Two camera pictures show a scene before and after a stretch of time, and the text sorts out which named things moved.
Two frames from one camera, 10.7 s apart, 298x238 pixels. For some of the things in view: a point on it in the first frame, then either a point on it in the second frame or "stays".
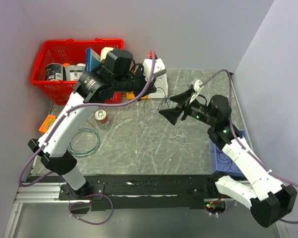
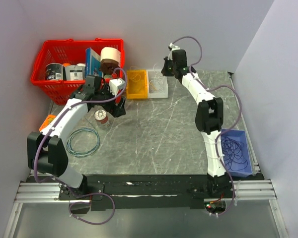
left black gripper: x=150 y=88 -> x=115 y=110
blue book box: x=92 y=59 stays
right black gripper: x=183 y=98 -> x=164 y=72
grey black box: x=73 y=72 stays
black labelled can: x=54 y=71 stays
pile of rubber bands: x=182 y=140 -> x=158 y=79
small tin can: x=100 y=116 stays
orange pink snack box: x=47 y=122 stays
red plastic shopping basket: x=71 y=52 stays
